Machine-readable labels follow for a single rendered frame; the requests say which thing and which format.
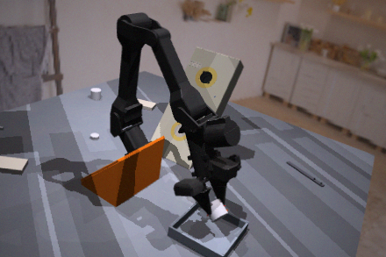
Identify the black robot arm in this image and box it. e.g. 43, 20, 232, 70
110, 12, 241, 182

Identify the white round filter cartridge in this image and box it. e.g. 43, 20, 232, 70
207, 198, 228, 223

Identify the grey cylinder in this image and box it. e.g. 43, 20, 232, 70
90, 89, 101, 100

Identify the black thin bar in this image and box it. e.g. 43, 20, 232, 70
287, 161, 325, 187

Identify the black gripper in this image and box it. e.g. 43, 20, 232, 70
173, 147, 229, 215

